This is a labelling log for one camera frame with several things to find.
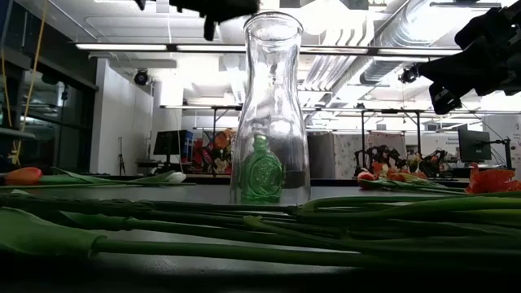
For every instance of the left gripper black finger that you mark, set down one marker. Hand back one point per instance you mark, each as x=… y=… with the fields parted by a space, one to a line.
x=210 y=28
x=220 y=8

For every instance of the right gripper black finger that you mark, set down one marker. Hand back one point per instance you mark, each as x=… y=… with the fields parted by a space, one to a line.
x=456 y=73
x=444 y=99

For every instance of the orange blossom flower bunch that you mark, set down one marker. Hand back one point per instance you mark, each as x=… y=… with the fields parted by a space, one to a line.
x=492 y=181

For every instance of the white tulip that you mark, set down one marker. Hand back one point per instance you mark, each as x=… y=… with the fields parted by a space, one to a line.
x=176 y=177
x=40 y=234

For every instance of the background black robot arm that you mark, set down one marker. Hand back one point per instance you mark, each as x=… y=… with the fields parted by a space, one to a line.
x=433 y=163
x=380 y=154

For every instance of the tall clear glass vase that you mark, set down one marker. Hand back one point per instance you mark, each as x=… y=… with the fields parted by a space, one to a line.
x=260 y=101

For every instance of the small green glass vase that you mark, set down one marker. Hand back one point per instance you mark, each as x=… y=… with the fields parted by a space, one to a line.
x=262 y=175

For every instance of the black track spotlight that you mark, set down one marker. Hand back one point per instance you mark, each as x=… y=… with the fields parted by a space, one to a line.
x=409 y=75
x=141 y=77

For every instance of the long ceiling light bar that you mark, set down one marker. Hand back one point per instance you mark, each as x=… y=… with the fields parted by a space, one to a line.
x=122 y=46

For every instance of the black computer monitor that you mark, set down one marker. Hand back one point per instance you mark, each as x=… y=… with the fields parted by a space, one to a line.
x=474 y=145
x=169 y=142

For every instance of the colourful background flower display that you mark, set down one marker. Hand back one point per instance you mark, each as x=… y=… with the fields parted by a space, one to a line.
x=215 y=152

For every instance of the grey partition panel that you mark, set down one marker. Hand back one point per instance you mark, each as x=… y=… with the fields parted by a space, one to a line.
x=321 y=154

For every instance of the thin black tripod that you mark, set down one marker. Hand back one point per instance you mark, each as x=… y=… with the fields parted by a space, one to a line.
x=121 y=163

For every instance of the silver ceiling air duct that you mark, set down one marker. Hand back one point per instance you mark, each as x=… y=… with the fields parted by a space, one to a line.
x=407 y=36

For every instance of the black background rig frame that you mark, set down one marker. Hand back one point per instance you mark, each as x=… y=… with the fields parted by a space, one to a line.
x=363 y=134

